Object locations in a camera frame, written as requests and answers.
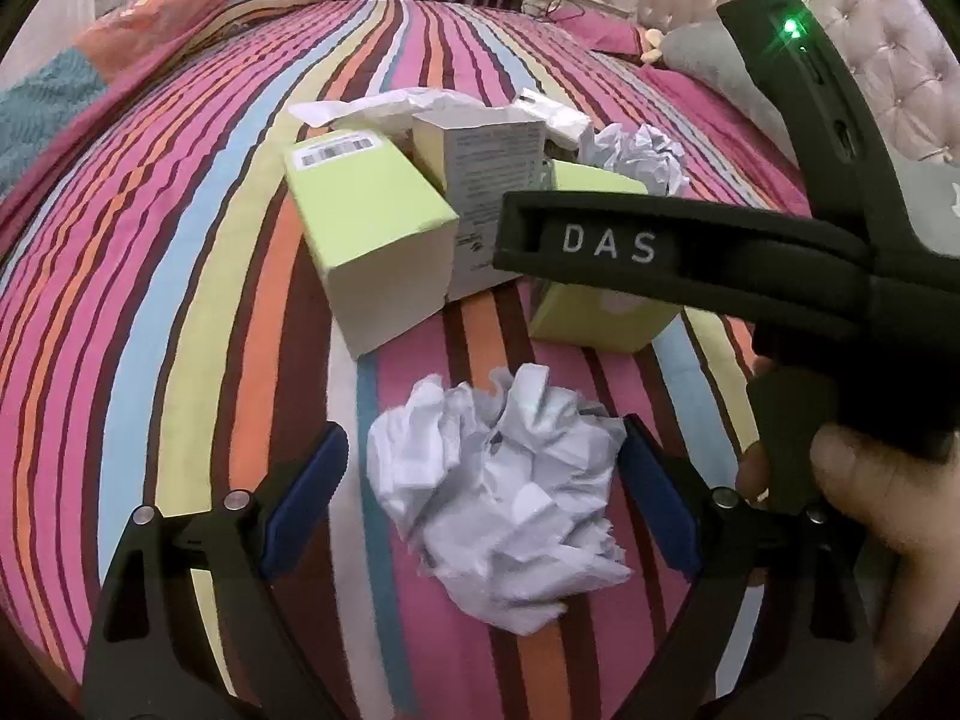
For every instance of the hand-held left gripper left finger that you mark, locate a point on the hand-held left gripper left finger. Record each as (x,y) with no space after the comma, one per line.
(304,499)

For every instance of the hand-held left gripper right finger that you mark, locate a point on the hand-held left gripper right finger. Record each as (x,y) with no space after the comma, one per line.
(660,499)

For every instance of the white paper ball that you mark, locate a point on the white paper ball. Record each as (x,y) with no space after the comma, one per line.
(637,157)
(495,510)

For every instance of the small yellow-green cardboard box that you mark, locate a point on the small yellow-green cardboard box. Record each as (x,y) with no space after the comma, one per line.
(585,322)

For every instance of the large yellow-green cardboard box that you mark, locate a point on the large yellow-green cardboard box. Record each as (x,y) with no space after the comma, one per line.
(360,225)

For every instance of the white printed cardboard box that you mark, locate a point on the white printed cardboard box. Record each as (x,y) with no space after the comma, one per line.
(487,165)

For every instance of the person's right hand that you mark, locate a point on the person's right hand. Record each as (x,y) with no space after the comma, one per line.
(900,510)

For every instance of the grey-green long pillow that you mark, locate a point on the grey-green long pillow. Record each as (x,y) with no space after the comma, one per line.
(720,75)

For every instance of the striped bed sheet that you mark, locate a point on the striped bed sheet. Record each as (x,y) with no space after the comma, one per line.
(187,315)

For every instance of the small cream plush toy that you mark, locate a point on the small cream plush toy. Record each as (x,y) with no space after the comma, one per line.
(652,46)

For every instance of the pink pillow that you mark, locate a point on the pink pillow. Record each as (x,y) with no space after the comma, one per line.
(611,31)

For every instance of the white nightstand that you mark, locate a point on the white nightstand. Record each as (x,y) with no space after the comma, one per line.
(577,1)

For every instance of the flat white paper sheet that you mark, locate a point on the flat white paper sheet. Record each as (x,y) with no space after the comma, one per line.
(352,111)

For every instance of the teal knitted blanket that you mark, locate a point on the teal knitted blanket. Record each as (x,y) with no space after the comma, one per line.
(45,105)

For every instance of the orange folded quilt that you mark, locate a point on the orange folded quilt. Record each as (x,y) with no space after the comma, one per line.
(210,7)

